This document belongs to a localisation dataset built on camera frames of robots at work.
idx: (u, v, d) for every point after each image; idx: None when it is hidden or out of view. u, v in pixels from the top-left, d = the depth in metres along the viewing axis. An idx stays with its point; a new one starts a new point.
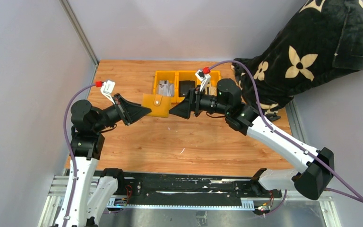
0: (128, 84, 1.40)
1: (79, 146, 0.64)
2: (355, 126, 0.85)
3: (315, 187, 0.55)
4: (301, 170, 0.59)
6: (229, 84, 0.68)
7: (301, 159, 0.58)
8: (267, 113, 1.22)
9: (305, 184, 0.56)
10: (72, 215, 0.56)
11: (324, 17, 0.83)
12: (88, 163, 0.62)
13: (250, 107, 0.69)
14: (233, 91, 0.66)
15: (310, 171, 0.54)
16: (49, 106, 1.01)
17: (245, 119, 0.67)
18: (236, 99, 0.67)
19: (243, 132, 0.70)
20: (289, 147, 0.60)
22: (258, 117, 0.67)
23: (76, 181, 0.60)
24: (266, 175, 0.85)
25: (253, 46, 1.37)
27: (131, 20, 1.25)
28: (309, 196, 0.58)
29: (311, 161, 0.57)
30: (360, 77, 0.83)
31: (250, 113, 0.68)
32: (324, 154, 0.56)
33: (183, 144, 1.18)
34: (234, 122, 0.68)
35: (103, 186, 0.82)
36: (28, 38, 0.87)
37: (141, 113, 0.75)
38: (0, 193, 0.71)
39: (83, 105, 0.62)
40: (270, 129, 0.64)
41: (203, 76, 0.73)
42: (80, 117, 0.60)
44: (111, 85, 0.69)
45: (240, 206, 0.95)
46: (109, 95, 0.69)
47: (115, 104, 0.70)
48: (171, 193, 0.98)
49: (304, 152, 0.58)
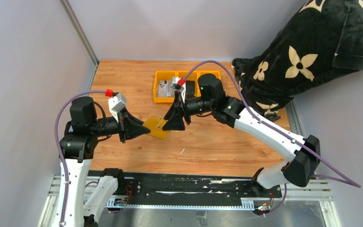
0: (128, 84, 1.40)
1: (68, 147, 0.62)
2: (355, 125, 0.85)
3: (302, 174, 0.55)
4: (289, 159, 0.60)
6: (210, 77, 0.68)
7: (289, 148, 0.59)
8: (267, 113, 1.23)
9: (293, 172, 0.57)
10: (67, 220, 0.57)
11: (324, 16, 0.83)
12: (79, 166, 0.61)
13: (237, 99, 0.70)
14: (214, 83, 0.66)
15: (298, 160, 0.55)
16: (49, 106, 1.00)
17: (231, 111, 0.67)
18: (218, 91, 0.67)
19: (230, 124, 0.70)
20: (277, 138, 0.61)
22: (244, 109, 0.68)
23: (69, 185, 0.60)
24: (263, 173, 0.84)
25: (253, 45, 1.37)
27: (131, 19, 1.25)
28: (297, 185, 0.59)
29: (298, 149, 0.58)
30: (360, 78, 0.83)
31: (237, 105, 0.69)
32: (310, 142, 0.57)
33: (183, 144, 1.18)
34: (221, 115, 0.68)
35: (103, 186, 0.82)
36: (29, 38, 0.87)
37: (139, 132, 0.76)
38: (0, 192, 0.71)
39: (85, 99, 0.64)
40: (257, 120, 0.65)
41: (180, 88, 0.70)
42: (79, 106, 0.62)
44: (121, 104, 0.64)
45: (240, 206, 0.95)
46: (116, 113, 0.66)
47: (119, 122, 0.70)
48: (171, 193, 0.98)
49: (291, 141, 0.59)
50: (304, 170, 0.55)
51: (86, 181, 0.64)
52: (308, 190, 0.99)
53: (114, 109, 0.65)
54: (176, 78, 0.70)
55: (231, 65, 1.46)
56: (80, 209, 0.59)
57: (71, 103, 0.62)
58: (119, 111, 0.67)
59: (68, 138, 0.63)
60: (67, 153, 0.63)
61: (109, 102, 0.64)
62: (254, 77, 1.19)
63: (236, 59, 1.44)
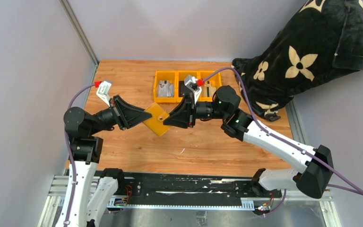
0: (128, 84, 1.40)
1: (78, 150, 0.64)
2: (356, 125, 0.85)
3: (316, 185, 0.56)
4: (301, 170, 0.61)
6: (229, 92, 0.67)
7: (299, 159, 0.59)
8: (267, 113, 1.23)
9: (307, 185, 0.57)
10: (71, 220, 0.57)
11: (324, 17, 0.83)
12: (87, 168, 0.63)
13: (244, 112, 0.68)
14: (234, 101, 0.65)
15: (310, 171, 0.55)
16: (48, 106, 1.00)
17: (240, 126, 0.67)
18: (235, 108, 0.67)
19: (239, 137, 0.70)
20: (287, 149, 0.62)
22: (253, 122, 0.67)
23: (75, 185, 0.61)
24: (266, 176, 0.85)
25: (253, 45, 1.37)
27: (131, 19, 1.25)
28: (312, 196, 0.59)
29: (309, 161, 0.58)
30: (360, 78, 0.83)
31: (245, 118, 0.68)
32: (321, 152, 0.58)
33: (183, 144, 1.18)
34: (230, 129, 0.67)
35: (103, 187, 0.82)
36: (29, 38, 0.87)
37: (140, 117, 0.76)
38: (0, 192, 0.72)
39: (78, 113, 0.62)
40: (265, 133, 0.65)
41: (197, 89, 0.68)
42: (73, 127, 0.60)
44: (108, 87, 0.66)
45: (240, 206, 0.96)
46: (105, 95, 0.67)
47: (110, 107, 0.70)
48: (171, 194, 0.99)
49: (301, 152, 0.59)
50: (317, 182, 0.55)
51: (91, 182, 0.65)
52: None
53: (101, 93, 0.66)
54: (193, 78, 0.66)
55: (232, 65, 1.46)
56: (84, 210, 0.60)
57: (66, 123, 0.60)
58: (108, 96, 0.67)
59: (77, 142, 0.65)
60: (76, 156, 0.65)
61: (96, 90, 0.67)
62: (254, 77, 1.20)
63: (236, 59, 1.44)
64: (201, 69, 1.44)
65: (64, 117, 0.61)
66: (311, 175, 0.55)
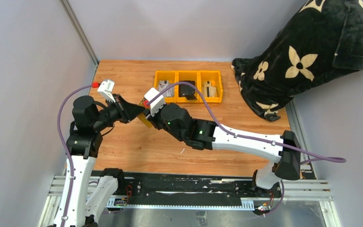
0: (128, 84, 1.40)
1: (75, 144, 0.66)
2: (356, 126, 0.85)
3: (293, 170, 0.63)
4: (276, 160, 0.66)
6: (173, 110, 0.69)
7: (273, 152, 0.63)
8: (267, 113, 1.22)
9: (284, 170, 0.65)
10: (69, 215, 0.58)
11: (324, 16, 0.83)
12: (85, 162, 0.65)
13: (205, 121, 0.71)
14: (179, 115, 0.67)
15: (286, 161, 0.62)
16: (48, 105, 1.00)
17: (206, 135, 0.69)
18: (185, 121, 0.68)
19: (209, 147, 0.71)
20: (258, 145, 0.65)
22: (216, 127, 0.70)
23: (73, 180, 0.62)
24: (259, 177, 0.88)
25: (253, 45, 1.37)
27: (131, 19, 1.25)
28: (292, 178, 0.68)
29: (281, 150, 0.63)
30: (360, 78, 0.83)
31: (208, 127, 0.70)
32: (288, 137, 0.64)
33: (183, 144, 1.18)
34: (197, 142, 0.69)
35: (103, 186, 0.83)
36: (29, 38, 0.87)
37: (137, 111, 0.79)
38: None
39: (86, 99, 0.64)
40: (232, 135, 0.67)
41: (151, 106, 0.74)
42: (81, 109, 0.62)
44: (111, 84, 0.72)
45: (240, 206, 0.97)
46: (110, 92, 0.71)
47: (116, 102, 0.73)
48: (171, 193, 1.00)
49: (272, 144, 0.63)
50: (293, 167, 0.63)
51: (89, 178, 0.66)
52: (308, 190, 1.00)
53: (106, 91, 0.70)
54: (147, 94, 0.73)
55: (231, 65, 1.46)
56: (82, 206, 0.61)
57: (73, 106, 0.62)
58: (112, 92, 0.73)
59: (75, 136, 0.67)
60: (73, 151, 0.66)
61: (99, 89, 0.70)
62: (254, 77, 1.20)
63: (236, 59, 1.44)
64: (201, 69, 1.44)
65: (73, 102, 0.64)
66: (289, 164, 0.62)
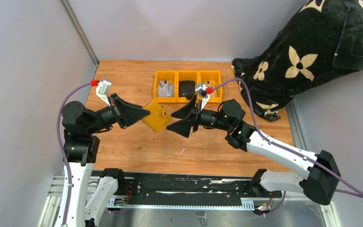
0: (128, 84, 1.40)
1: (73, 151, 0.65)
2: (356, 125, 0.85)
3: (321, 190, 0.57)
4: (305, 176, 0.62)
6: (235, 107, 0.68)
7: (302, 165, 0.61)
8: (267, 113, 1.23)
9: (311, 189, 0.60)
10: (68, 222, 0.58)
11: (324, 16, 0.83)
12: (82, 169, 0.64)
13: (247, 123, 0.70)
14: (238, 115, 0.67)
15: (312, 176, 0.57)
16: (48, 105, 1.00)
17: (243, 136, 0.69)
18: (238, 121, 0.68)
19: (243, 148, 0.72)
20: (289, 156, 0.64)
22: (254, 132, 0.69)
23: (72, 187, 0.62)
24: (268, 177, 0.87)
25: (253, 45, 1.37)
27: (131, 19, 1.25)
28: (320, 202, 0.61)
29: (311, 166, 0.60)
30: (360, 78, 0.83)
31: (247, 130, 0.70)
32: (323, 157, 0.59)
33: (183, 144, 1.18)
34: (233, 140, 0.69)
35: (103, 187, 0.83)
36: (28, 37, 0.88)
37: (136, 115, 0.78)
38: None
39: (76, 108, 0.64)
40: (266, 142, 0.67)
41: (205, 96, 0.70)
42: (71, 120, 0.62)
44: (107, 86, 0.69)
45: (240, 206, 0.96)
46: (105, 97, 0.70)
47: (111, 106, 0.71)
48: (171, 193, 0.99)
49: (303, 159, 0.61)
50: (322, 188, 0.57)
51: (87, 184, 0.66)
52: None
53: (101, 93, 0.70)
54: (204, 84, 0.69)
55: (231, 65, 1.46)
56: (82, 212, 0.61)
57: (64, 117, 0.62)
58: (109, 95, 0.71)
59: (72, 142, 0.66)
60: (71, 158, 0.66)
61: (96, 89, 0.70)
62: (254, 77, 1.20)
63: (236, 59, 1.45)
64: (201, 69, 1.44)
65: (64, 111, 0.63)
66: (316, 181, 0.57)
